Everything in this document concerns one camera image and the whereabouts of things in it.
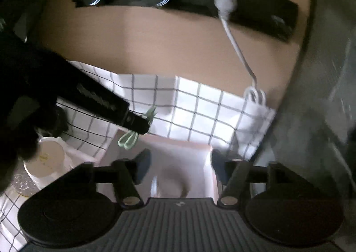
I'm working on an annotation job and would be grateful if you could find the pink cardboard box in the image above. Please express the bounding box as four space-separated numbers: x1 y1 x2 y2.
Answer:
97 129 221 206

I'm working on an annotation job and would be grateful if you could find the white cable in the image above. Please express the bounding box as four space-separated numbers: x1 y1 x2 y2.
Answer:
220 11 268 103

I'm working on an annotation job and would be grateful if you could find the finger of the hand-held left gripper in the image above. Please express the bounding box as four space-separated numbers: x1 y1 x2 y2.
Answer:
122 109 151 135

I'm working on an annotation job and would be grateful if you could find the white grid tablecloth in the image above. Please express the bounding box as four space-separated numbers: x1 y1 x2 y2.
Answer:
0 60 279 245

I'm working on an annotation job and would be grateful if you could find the dark framed screen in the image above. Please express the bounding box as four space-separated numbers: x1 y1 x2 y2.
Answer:
250 0 356 202

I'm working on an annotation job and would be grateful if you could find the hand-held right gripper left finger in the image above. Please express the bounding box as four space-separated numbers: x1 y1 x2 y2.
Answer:
66 149 152 210

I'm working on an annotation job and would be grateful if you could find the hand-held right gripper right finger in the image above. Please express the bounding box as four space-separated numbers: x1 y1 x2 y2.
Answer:
211 149 303 210

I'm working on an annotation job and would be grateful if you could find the clear plastic jar chicken print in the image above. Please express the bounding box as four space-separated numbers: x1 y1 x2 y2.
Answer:
23 136 73 192

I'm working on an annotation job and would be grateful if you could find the round glittery coaster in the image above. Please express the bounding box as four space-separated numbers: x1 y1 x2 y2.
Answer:
10 168 40 197

